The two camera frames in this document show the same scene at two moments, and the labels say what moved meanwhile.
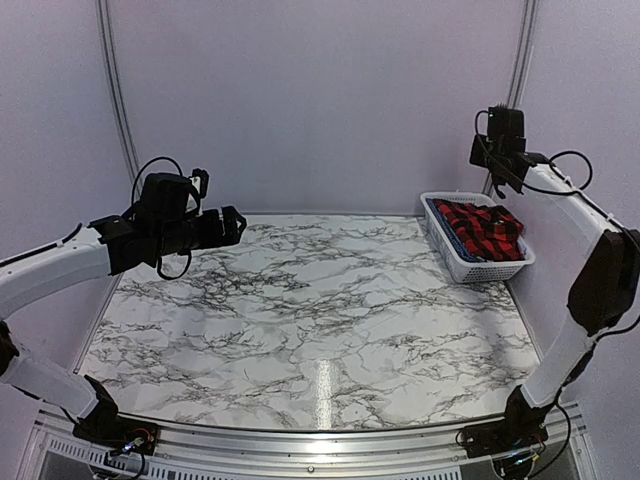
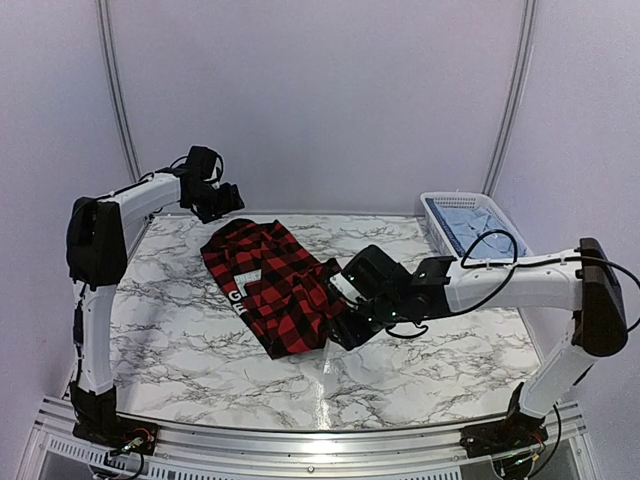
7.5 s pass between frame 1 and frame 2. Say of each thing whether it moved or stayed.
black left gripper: moved
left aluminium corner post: stayed
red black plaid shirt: moved
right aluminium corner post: stayed
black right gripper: moved
